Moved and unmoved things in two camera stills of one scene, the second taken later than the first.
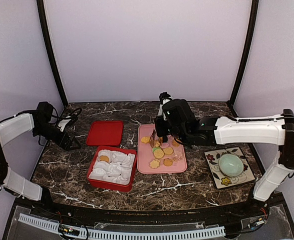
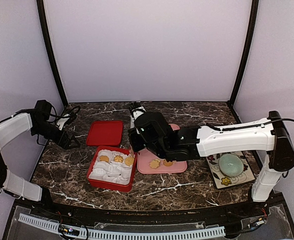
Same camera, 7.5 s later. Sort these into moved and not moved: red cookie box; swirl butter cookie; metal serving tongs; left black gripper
Moved: metal serving tongs; swirl butter cookie
Not moved: left black gripper; red cookie box
